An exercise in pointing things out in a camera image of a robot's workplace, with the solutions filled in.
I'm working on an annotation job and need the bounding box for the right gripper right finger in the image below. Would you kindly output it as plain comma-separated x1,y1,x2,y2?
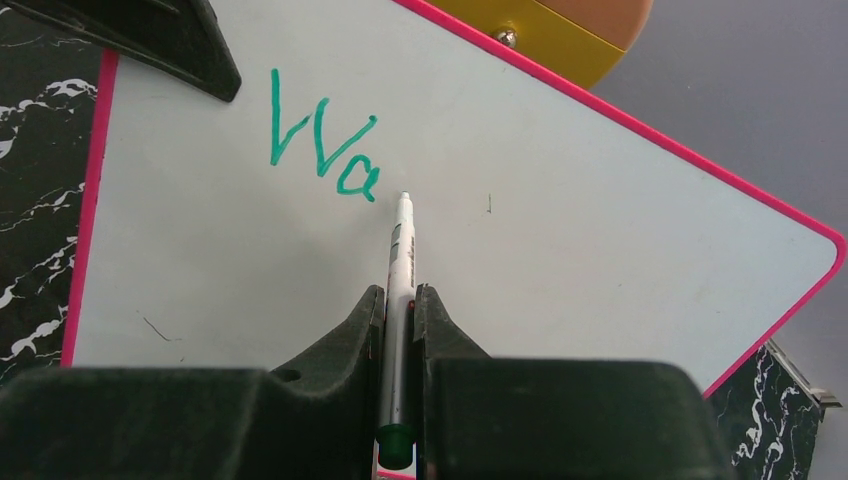
413,285,736,479

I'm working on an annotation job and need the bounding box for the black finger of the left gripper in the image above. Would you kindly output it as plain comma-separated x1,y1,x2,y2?
5,0,242,103

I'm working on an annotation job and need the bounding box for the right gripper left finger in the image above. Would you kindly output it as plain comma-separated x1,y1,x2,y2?
1,286,384,479

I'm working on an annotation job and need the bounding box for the white green whiteboard marker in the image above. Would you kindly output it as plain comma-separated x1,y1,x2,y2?
376,191,416,470

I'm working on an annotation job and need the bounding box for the pink framed whiteboard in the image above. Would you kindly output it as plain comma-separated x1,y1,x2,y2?
62,1,846,393

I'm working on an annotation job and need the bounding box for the cream cylindrical drawer box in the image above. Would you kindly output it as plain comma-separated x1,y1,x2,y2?
431,0,653,89

